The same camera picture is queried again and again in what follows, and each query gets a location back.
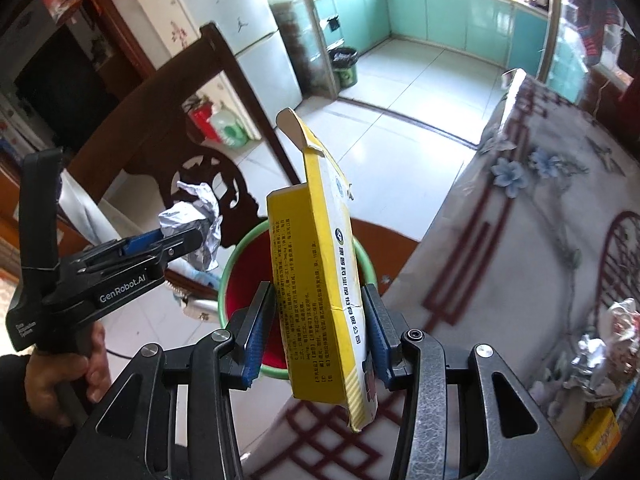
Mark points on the black kitchen trash bin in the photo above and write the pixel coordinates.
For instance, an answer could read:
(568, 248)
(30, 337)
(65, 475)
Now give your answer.
(345, 65)

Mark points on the aluminium foil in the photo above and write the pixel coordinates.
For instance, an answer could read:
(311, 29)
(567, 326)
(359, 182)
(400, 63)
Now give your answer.
(200, 210)

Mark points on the small amber yellow box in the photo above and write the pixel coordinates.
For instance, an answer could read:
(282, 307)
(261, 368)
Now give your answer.
(597, 435)

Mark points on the floral printed tablecloth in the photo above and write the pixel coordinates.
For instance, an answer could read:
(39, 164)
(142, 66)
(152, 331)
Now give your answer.
(525, 260)

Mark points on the person's left hand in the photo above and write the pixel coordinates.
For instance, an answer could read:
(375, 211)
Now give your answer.
(95, 355)

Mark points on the small crumpled foil piece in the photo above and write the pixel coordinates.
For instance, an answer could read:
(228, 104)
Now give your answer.
(585, 360)

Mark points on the red fire extinguisher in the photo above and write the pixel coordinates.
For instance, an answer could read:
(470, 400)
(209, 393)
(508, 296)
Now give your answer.
(202, 120)

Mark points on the black television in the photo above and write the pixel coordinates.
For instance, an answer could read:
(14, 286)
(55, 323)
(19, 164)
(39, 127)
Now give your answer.
(60, 90)

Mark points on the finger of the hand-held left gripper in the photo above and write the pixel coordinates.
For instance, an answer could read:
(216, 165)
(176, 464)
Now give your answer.
(145, 242)
(175, 250)

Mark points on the teal kitchen cabinets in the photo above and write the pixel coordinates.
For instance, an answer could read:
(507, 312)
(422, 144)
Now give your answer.
(450, 10)

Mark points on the grey plastic sheet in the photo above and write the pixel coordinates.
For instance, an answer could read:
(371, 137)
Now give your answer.
(90, 205)

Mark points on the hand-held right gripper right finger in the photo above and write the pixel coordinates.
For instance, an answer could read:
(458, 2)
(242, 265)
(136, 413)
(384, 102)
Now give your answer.
(377, 340)

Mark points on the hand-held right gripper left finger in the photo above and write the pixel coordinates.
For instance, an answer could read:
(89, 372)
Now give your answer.
(255, 345)

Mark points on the dark wooden carved chair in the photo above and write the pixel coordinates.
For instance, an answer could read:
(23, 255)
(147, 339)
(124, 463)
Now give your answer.
(165, 90)

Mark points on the red bucket with green rim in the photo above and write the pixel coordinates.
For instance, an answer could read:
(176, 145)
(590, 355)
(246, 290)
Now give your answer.
(245, 280)

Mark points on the plaid hanging cloth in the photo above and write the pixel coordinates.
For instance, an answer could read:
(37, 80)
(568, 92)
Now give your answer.
(595, 10)

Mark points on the large yellow cardboard box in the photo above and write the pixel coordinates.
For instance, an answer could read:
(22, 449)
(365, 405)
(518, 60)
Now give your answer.
(320, 260)

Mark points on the green plastic jug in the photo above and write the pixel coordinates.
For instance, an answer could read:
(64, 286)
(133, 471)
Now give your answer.
(231, 130)

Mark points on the white refrigerator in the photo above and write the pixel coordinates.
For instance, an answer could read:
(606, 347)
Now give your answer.
(250, 20)

